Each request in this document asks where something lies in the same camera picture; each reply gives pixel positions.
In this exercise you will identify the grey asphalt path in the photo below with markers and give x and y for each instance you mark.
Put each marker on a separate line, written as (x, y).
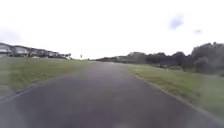
(100, 100)

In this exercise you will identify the row of houses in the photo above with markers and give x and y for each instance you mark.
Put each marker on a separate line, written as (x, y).
(23, 51)

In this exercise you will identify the grass verge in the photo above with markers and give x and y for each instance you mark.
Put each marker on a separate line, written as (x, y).
(180, 83)

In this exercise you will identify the grass bank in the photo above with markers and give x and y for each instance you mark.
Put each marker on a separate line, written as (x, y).
(36, 70)

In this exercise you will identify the row of dark trees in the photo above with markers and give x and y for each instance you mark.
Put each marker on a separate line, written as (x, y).
(180, 58)

